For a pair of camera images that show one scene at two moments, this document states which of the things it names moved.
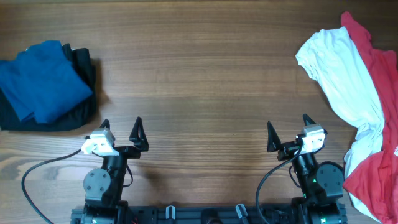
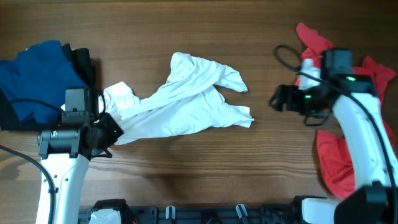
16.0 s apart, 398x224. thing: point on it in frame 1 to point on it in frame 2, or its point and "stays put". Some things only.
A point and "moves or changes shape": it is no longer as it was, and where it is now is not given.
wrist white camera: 313,139 to 306,82
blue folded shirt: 41,83 stays put
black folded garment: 83,61 stays put
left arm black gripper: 138,142 to 116,130
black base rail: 208,214 stays put
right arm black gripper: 273,144 to 291,91
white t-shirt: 329,56 moves or changes shape
